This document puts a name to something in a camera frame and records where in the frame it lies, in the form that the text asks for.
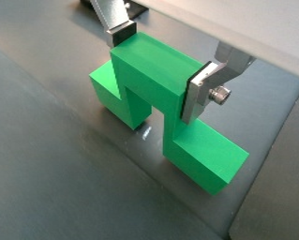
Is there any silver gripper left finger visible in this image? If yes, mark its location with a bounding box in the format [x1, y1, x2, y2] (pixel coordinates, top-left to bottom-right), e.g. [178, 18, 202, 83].
[90, 0, 137, 48]

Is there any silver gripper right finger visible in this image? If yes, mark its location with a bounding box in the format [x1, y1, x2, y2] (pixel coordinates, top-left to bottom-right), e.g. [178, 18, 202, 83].
[181, 42, 256, 125]

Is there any green bridge-shaped block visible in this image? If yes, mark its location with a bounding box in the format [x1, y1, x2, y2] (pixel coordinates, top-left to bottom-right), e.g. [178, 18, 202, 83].
[90, 32, 249, 194]

